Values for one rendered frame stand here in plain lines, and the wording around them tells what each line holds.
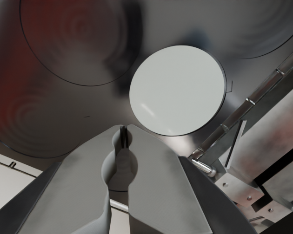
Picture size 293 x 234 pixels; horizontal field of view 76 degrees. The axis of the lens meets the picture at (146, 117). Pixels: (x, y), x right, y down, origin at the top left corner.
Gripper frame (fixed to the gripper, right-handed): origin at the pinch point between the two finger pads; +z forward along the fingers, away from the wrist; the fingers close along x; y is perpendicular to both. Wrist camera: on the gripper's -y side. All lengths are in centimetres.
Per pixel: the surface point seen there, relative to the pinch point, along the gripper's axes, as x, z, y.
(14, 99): -11.3, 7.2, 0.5
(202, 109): 8.0, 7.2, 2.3
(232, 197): 13.9, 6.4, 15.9
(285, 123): 20.2, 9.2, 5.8
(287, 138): 21.3, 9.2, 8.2
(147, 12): 2.1, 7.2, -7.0
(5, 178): -22.9, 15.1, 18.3
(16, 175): -20.8, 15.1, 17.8
